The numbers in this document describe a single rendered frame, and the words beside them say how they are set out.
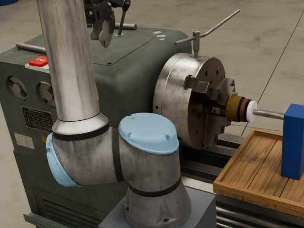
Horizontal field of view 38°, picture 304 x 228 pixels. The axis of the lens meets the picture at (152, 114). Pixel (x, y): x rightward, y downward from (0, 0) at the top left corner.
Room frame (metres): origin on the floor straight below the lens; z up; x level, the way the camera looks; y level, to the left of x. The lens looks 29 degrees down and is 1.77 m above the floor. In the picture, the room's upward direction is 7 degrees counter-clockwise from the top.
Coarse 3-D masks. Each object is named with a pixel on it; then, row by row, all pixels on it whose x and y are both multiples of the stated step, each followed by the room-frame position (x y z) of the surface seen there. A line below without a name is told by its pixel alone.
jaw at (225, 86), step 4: (224, 76) 1.41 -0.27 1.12; (224, 80) 1.38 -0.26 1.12; (228, 80) 1.37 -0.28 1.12; (232, 80) 1.37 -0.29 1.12; (220, 84) 1.36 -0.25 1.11; (224, 84) 1.35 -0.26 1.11; (228, 84) 1.35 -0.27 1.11; (232, 84) 1.36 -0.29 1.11; (216, 88) 1.34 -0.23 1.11; (220, 88) 1.33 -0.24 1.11; (224, 88) 1.33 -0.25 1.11; (228, 88) 1.32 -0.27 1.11; (232, 88) 1.32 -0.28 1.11; (224, 92) 1.30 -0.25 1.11; (228, 92) 1.30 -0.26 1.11; (232, 92) 1.30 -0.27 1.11; (236, 92) 1.29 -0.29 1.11
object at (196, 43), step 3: (195, 30) 1.34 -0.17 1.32; (198, 30) 1.34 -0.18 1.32; (195, 33) 1.32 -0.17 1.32; (198, 33) 1.32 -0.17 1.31; (195, 36) 1.32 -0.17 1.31; (198, 36) 1.32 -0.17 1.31; (195, 39) 1.32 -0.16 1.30; (198, 39) 1.32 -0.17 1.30; (195, 42) 1.32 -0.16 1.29; (198, 42) 1.32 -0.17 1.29; (195, 45) 1.32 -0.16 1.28; (198, 45) 1.32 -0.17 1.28; (195, 48) 1.32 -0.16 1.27; (198, 48) 1.32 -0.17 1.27; (195, 51) 1.32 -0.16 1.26; (195, 54) 1.32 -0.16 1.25; (195, 57) 1.32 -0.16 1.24
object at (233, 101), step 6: (234, 96) 1.24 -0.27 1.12; (240, 96) 1.24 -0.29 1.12; (228, 102) 1.22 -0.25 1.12; (234, 102) 1.21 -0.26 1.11; (240, 102) 1.21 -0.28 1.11; (246, 102) 1.20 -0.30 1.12; (228, 108) 1.21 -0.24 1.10; (234, 108) 1.20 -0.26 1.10; (240, 108) 1.20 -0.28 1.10; (246, 108) 1.18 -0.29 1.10; (222, 114) 1.23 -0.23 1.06; (228, 114) 1.20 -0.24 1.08; (234, 114) 1.19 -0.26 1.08; (240, 114) 1.19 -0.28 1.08; (246, 114) 1.18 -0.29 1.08; (228, 120) 1.21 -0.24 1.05; (234, 120) 1.20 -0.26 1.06; (240, 120) 1.21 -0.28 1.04; (246, 120) 1.18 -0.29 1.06
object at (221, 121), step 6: (204, 114) 1.26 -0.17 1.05; (210, 114) 1.25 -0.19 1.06; (216, 114) 1.26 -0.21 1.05; (204, 120) 1.26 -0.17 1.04; (210, 120) 1.25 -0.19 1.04; (216, 120) 1.24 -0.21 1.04; (222, 120) 1.23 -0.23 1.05; (204, 126) 1.25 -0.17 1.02; (210, 126) 1.24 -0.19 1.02; (216, 126) 1.23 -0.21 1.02; (222, 126) 1.23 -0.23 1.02; (204, 132) 1.24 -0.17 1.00; (210, 132) 1.23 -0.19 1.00; (216, 132) 1.22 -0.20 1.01; (222, 132) 1.23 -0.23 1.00; (204, 138) 1.24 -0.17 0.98; (210, 138) 1.22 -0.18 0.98; (216, 138) 1.24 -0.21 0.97; (204, 144) 1.26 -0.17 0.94; (210, 144) 1.22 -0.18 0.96
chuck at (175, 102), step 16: (176, 64) 1.30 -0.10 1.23; (192, 64) 1.28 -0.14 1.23; (208, 64) 1.30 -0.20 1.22; (176, 80) 1.24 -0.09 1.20; (208, 80) 1.29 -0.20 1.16; (176, 96) 1.20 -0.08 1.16; (192, 96) 1.20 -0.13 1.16; (176, 112) 1.18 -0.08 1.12; (192, 112) 1.19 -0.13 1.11; (208, 112) 1.31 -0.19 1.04; (176, 128) 1.18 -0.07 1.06; (192, 128) 1.19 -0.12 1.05; (192, 144) 1.18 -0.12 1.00
